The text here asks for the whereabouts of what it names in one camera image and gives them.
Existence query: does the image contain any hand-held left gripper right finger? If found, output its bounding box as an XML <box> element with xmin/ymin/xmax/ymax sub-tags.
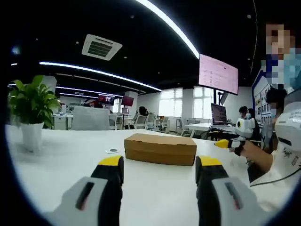
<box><xmin>195</xmin><ymin>155</ymin><xmax>277</xmax><ymax>226</ymax></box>

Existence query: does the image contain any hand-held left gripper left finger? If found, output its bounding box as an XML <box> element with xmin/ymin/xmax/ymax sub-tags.
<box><xmin>42</xmin><ymin>155</ymin><xmax>125</xmax><ymax>226</ymax></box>

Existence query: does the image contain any brown cardboard shoe box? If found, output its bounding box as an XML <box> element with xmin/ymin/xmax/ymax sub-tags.
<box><xmin>124</xmin><ymin>133</ymin><xmax>198</xmax><ymax>166</ymax></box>

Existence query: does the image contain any person's right hand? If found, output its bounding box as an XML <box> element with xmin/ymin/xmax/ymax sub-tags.
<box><xmin>242</xmin><ymin>140</ymin><xmax>256</xmax><ymax>165</ymax></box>

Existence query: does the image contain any white office desk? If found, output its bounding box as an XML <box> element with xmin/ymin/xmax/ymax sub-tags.
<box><xmin>185</xmin><ymin>122</ymin><xmax>237</xmax><ymax>139</ymax></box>

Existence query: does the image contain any white grey chest device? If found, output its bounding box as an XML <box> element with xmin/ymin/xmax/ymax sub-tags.
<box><xmin>274</xmin><ymin>88</ymin><xmax>301</xmax><ymax>151</ymax></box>

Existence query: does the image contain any bright window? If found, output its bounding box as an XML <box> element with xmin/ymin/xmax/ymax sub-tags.
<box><xmin>193</xmin><ymin>86</ymin><xmax>214</xmax><ymax>120</ymax></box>
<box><xmin>159</xmin><ymin>89</ymin><xmax>183</xmax><ymax>116</ymax></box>

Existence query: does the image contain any large hanging display screen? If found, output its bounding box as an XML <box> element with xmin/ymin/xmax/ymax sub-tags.
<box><xmin>198</xmin><ymin>53</ymin><xmax>239</xmax><ymax>96</ymax></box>

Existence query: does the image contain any white desk partition panel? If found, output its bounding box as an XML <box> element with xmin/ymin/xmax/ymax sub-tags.
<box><xmin>73</xmin><ymin>105</ymin><xmax>111</xmax><ymax>131</ymax></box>

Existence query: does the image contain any green plant in white pot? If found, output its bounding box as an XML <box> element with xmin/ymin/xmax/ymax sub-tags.
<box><xmin>8</xmin><ymin>74</ymin><xmax>62</xmax><ymax>153</ymax></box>

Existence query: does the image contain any white ceiling light strip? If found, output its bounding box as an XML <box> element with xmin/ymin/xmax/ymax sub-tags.
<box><xmin>39</xmin><ymin>61</ymin><xmax>162</xmax><ymax>92</ymax></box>
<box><xmin>136</xmin><ymin>0</ymin><xmax>200</xmax><ymax>58</ymax></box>

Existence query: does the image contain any white ceiling air conditioner vent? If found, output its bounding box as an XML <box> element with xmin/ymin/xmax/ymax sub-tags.
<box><xmin>81</xmin><ymin>34</ymin><xmax>123</xmax><ymax>61</ymax></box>

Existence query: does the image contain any blue framed wall poster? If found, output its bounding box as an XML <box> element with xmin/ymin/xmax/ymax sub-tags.
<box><xmin>251</xmin><ymin>69</ymin><xmax>273</xmax><ymax>123</ymax></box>

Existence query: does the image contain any black chest device cable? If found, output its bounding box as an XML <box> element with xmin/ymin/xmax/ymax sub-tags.
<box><xmin>249</xmin><ymin>163</ymin><xmax>301</xmax><ymax>188</ymax></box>

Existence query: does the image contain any dark red wall screen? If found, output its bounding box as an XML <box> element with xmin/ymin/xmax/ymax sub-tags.
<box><xmin>121</xmin><ymin>95</ymin><xmax>134</xmax><ymax>106</ymax></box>

